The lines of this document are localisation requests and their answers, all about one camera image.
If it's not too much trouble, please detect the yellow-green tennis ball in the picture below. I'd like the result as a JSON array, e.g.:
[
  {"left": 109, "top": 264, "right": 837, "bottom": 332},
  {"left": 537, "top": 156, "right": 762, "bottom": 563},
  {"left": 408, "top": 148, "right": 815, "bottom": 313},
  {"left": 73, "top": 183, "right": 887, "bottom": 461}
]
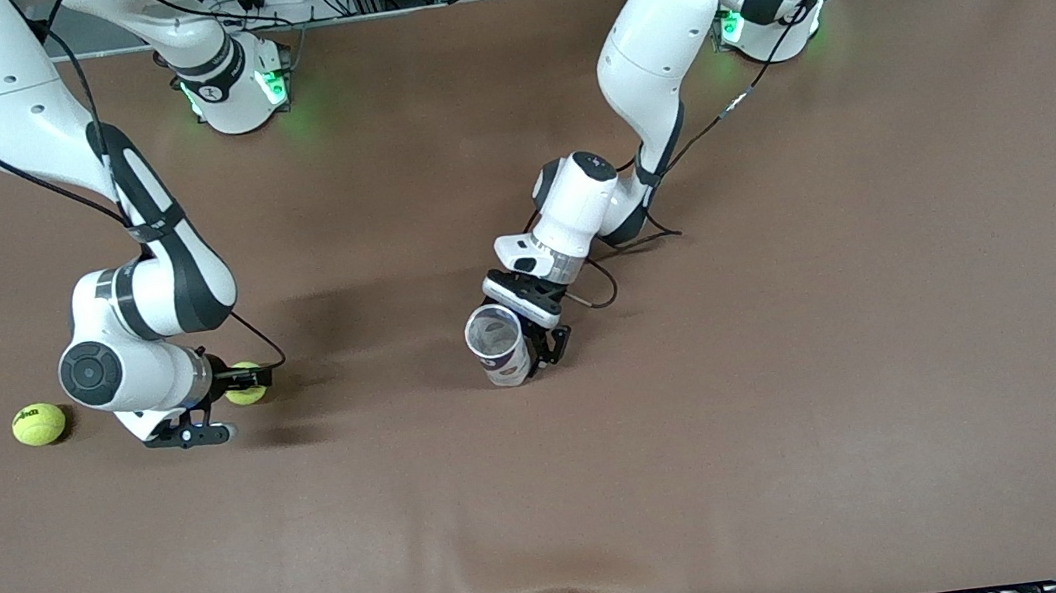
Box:
[
  {"left": 221, "top": 359, "right": 271, "bottom": 409},
  {"left": 10, "top": 400, "right": 70, "bottom": 450}
]

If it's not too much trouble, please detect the white blue tennis ball can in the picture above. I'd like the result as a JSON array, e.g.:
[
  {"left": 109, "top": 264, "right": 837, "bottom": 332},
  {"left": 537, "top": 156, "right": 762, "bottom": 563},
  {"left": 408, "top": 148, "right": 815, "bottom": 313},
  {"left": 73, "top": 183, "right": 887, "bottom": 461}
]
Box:
[{"left": 461, "top": 298, "right": 541, "bottom": 393}]

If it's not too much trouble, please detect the brown table mat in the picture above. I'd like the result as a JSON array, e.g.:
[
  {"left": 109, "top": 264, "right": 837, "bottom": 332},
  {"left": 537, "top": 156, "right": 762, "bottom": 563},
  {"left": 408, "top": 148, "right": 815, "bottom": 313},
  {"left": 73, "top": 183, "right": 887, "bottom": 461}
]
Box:
[{"left": 0, "top": 0, "right": 1056, "bottom": 593}]

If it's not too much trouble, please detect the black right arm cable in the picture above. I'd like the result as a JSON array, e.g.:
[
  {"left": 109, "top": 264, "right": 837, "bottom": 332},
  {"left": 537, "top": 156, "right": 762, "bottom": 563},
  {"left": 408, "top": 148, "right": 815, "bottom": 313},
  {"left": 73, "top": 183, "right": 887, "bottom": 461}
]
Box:
[{"left": 0, "top": 0, "right": 288, "bottom": 403}]

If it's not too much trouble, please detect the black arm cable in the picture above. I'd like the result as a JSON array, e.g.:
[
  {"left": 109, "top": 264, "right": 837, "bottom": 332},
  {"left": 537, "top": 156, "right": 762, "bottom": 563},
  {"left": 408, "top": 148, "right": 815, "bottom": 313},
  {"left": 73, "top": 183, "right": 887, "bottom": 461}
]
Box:
[
  {"left": 507, "top": 0, "right": 899, "bottom": 317},
  {"left": 0, "top": 0, "right": 288, "bottom": 403}
]

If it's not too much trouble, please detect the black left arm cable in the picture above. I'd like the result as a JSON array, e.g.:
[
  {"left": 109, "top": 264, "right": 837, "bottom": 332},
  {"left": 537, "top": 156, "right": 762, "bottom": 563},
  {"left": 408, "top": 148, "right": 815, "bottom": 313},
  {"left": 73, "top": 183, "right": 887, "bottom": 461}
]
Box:
[{"left": 507, "top": 0, "right": 899, "bottom": 317}]

